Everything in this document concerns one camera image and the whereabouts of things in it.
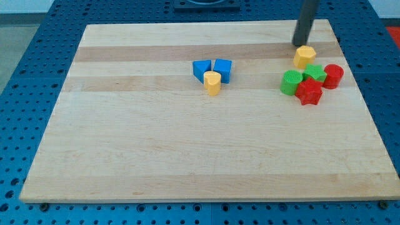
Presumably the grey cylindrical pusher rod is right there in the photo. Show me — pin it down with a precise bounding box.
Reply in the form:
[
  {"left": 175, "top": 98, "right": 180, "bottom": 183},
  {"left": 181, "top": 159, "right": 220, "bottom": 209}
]
[{"left": 292, "top": 0, "right": 320, "bottom": 46}]

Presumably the red star block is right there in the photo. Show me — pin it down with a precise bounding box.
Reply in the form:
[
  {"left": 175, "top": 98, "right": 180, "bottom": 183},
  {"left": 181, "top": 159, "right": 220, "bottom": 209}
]
[{"left": 295, "top": 77, "right": 323, "bottom": 105}]

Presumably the light wooden board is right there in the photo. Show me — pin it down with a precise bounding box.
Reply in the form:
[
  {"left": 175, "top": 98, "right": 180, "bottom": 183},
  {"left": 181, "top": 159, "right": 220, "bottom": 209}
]
[{"left": 19, "top": 19, "right": 399, "bottom": 203}]

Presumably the green star block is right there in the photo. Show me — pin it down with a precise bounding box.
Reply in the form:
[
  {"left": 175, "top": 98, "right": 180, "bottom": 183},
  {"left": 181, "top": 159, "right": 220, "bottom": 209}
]
[{"left": 302, "top": 64, "right": 327, "bottom": 83}]

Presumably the red cylinder block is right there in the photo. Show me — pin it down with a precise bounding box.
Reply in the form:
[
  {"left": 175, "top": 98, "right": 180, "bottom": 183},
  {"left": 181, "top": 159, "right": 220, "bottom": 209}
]
[{"left": 322, "top": 64, "right": 344, "bottom": 89}]

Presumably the yellow hexagon block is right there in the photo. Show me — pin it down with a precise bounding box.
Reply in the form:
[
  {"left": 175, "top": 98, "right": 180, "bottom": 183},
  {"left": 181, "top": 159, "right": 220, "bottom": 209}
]
[{"left": 293, "top": 46, "right": 316, "bottom": 69}]

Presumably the green cylinder block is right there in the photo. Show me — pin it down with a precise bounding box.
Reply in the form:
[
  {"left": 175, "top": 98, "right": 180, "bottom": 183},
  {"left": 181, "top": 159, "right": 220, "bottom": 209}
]
[{"left": 280, "top": 70, "right": 303, "bottom": 96}]

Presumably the blue triangle block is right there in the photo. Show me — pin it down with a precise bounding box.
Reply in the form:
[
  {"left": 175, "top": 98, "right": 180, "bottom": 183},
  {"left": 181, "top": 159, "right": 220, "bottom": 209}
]
[{"left": 192, "top": 59, "right": 212, "bottom": 84}]

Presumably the blue cube block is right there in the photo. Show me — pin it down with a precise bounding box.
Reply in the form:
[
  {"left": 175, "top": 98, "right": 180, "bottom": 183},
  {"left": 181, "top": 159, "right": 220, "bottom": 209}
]
[{"left": 213, "top": 59, "right": 232, "bottom": 84}]

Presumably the yellow heart block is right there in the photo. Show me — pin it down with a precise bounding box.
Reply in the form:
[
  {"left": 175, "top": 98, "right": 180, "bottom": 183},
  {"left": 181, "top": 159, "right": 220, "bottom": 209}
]
[{"left": 204, "top": 71, "right": 222, "bottom": 96}]

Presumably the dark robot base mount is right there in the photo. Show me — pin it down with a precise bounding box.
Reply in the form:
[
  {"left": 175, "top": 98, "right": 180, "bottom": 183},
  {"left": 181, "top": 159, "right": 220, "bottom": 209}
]
[{"left": 172, "top": 0, "right": 241, "bottom": 11}]

